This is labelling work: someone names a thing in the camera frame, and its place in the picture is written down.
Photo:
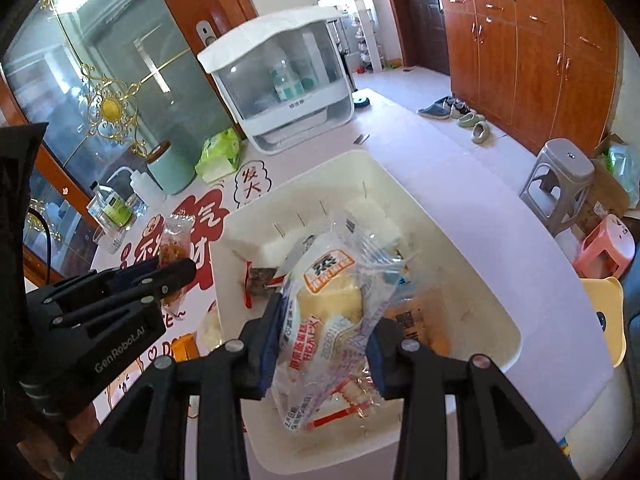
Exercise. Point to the white storage box clear door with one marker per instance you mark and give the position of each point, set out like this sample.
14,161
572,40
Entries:
290,130

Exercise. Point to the mint canister wooden lid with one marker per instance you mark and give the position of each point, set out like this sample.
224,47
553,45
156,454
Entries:
172,172

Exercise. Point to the glass door gold ornament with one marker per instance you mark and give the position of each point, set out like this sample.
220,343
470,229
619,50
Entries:
125,25

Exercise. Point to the white plastic bin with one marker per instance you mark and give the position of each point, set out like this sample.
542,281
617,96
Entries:
480,280

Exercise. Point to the brown snack clear packet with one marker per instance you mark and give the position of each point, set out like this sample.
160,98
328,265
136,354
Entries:
175,245

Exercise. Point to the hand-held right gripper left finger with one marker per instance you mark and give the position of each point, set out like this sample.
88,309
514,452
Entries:
260,355

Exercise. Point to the cardboard box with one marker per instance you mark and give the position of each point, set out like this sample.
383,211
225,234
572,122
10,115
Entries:
600,195

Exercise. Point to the small white packet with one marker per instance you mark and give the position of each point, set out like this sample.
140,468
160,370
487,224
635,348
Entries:
210,327

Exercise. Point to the yellow plastic chair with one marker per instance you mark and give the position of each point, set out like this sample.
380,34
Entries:
607,300

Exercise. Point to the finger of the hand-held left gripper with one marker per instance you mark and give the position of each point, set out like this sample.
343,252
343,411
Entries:
100,280
175,272

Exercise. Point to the small orange packet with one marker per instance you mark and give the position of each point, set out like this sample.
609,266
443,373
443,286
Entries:
182,347

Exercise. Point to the green plastic bag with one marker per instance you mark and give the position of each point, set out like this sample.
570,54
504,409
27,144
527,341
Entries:
620,170

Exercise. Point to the clear bottle teal label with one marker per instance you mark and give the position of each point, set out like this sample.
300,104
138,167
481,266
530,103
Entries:
287,85

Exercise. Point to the tape roll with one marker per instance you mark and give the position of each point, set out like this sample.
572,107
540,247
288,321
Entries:
361,102

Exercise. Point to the yellow cake clear packet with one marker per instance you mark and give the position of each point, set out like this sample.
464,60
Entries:
330,305

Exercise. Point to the green tissue pack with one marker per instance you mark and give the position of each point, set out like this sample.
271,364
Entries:
217,152

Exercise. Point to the white squeeze bottle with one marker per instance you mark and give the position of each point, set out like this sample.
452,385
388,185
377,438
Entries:
147,190

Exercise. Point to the red printed table mat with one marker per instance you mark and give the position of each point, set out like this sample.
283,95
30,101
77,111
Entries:
210,215

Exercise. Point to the water bottle green label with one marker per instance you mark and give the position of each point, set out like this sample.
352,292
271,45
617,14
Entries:
117,212

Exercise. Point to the pink plastic stool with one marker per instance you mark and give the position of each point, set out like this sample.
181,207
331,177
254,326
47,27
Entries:
607,237

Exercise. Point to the dark blue shoe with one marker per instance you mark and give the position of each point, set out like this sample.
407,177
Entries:
434,109

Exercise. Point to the small metal blade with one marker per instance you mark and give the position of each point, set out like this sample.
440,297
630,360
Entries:
360,138

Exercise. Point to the wooden cabinet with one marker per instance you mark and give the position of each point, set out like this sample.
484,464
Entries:
510,60

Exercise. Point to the dark wooden door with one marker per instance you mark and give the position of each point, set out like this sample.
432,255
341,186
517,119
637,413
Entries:
422,20

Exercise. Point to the grey plastic stool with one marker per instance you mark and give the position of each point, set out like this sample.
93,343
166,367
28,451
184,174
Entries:
567,160

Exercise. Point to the white shoe rack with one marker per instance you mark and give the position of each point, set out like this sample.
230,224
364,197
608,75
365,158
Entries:
367,30

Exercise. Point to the blue armchair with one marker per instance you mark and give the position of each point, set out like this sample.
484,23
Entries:
632,305

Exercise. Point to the green slipper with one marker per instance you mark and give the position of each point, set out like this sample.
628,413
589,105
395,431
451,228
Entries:
481,133
471,121

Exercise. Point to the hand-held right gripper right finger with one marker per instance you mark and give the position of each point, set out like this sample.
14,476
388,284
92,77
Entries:
382,370

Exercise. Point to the dark snack packet red label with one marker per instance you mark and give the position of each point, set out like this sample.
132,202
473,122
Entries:
260,280

